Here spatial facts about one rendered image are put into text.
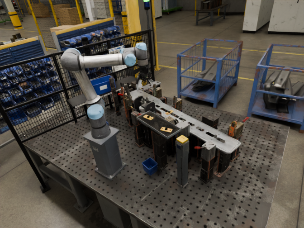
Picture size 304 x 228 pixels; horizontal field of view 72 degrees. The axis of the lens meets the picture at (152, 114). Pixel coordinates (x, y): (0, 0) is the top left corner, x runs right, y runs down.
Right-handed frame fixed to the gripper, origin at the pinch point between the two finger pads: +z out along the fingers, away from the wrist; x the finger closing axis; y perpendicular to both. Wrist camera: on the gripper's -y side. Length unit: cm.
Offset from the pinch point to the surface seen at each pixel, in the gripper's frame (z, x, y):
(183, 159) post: 36, -13, 51
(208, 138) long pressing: 36, 18, 52
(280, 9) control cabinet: 53, 786, -164
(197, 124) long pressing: 36, 27, 34
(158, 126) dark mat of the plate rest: 20.0, -12.0, 26.2
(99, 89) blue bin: 27, 2, -83
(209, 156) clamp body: 37, 2, 63
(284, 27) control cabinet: 110, 792, -139
